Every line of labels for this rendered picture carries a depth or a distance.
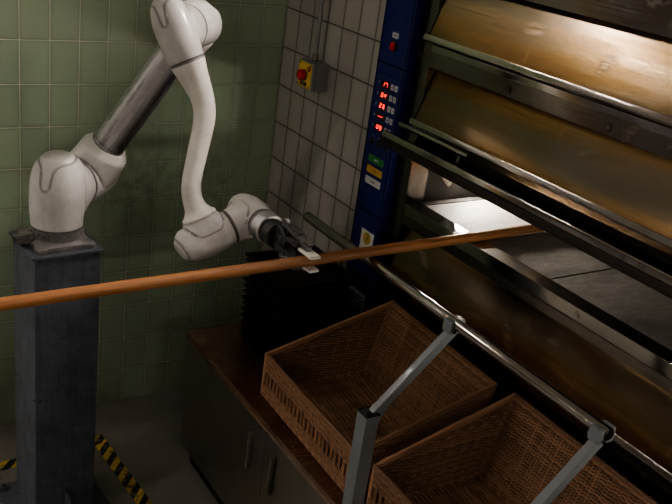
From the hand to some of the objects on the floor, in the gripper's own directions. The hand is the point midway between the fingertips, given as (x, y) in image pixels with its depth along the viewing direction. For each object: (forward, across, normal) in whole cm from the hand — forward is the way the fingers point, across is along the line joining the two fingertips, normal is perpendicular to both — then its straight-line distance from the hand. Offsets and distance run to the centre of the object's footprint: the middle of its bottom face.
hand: (308, 259), depth 229 cm
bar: (+29, +119, -7) cm, 123 cm away
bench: (+46, +119, -28) cm, 131 cm away
